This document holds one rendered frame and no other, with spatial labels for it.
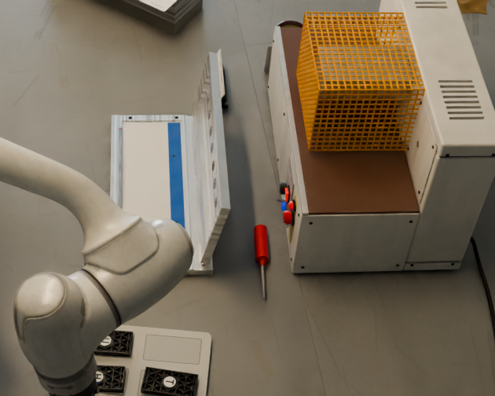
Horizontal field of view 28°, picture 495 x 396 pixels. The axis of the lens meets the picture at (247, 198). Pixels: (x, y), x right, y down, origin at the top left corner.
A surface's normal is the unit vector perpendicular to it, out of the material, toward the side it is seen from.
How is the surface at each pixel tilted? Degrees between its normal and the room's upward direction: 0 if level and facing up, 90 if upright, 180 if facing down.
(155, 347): 0
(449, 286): 0
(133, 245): 32
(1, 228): 0
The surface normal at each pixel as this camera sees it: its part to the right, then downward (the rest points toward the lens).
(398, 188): 0.07, -0.65
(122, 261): 0.21, -0.20
